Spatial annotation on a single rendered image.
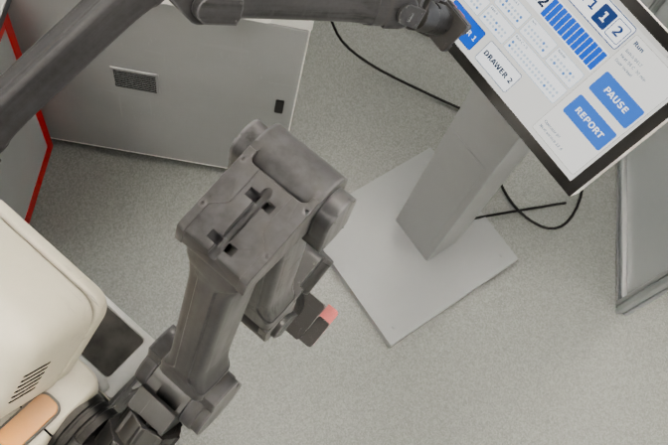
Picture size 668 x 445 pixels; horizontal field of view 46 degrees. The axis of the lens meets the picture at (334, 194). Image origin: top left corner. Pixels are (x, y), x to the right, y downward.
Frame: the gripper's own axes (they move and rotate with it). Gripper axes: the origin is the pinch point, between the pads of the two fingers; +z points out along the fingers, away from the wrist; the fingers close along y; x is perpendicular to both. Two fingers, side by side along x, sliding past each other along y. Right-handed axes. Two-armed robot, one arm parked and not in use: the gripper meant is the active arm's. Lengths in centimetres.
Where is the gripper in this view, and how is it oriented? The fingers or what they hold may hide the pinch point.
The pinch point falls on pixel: (457, 24)
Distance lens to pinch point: 156.2
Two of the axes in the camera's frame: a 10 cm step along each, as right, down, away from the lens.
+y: -5.6, -7.9, 2.6
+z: 5.2, -0.8, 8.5
